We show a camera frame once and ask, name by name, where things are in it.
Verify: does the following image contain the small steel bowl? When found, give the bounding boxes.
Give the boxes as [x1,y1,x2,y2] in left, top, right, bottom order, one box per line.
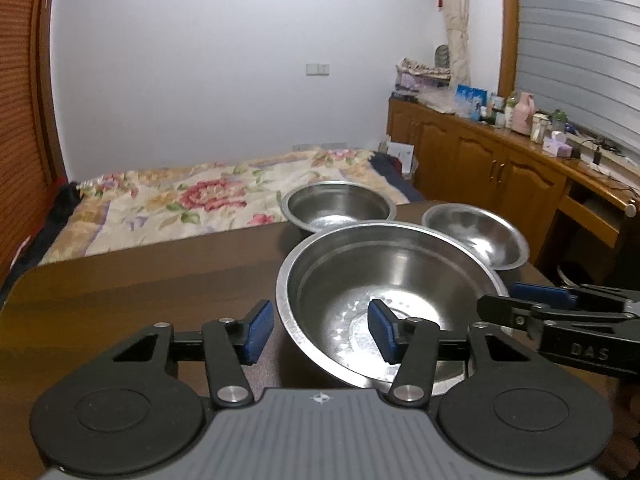
[422,203,529,271]

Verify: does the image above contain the large steel bowl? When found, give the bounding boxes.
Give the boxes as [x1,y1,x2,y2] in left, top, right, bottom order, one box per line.
[276,221,508,390]

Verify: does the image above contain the medium steel bowl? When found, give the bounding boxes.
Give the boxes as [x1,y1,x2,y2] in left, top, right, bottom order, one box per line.
[280,181,396,234]

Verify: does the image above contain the wooden sideboard cabinet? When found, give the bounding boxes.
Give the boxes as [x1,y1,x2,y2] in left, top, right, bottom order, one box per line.
[387,98,639,286]

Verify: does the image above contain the pink tissue box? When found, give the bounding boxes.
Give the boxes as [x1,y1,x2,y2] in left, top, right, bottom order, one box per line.
[542,131,573,158]

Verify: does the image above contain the floral bed quilt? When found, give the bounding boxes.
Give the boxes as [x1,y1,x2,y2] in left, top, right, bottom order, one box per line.
[42,150,410,264]

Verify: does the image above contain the dark blue bed sheet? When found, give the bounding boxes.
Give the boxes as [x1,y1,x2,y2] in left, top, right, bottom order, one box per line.
[369,152,424,203]

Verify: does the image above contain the pink thermos jug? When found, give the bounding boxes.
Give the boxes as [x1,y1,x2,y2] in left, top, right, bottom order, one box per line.
[511,92,537,136]

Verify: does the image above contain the white paper bag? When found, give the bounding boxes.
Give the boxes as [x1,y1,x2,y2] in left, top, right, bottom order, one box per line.
[387,142,414,177]

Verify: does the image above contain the blue picture card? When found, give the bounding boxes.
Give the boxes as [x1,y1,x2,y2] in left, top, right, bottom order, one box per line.
[454,84,488,122]

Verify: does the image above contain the dark clothes on bed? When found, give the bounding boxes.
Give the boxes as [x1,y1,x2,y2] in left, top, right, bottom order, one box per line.
[1,181,81,306]

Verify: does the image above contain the pile of folded fabric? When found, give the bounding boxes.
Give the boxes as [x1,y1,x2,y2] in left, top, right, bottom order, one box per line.
[395,58,451,98]

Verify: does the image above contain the wooden louvered wardrobe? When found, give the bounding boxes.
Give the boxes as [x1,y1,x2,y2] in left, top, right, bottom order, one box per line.
[0,0,67,278]

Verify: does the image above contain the window roller blind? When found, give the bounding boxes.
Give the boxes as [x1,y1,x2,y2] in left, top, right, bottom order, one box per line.
[515,0,639,152]

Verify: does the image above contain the cream curtain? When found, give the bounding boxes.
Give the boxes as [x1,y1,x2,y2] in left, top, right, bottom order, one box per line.
[442,0,471,89]

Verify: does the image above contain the black charger with cable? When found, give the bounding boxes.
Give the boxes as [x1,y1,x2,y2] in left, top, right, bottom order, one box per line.
[578,138,622,166]

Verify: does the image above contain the wall outlet strip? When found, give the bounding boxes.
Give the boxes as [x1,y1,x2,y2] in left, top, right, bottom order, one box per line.
[292,142,348,152]

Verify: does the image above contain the white wall switch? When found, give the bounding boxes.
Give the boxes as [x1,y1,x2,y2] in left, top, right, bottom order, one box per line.
[306,63,330,76]

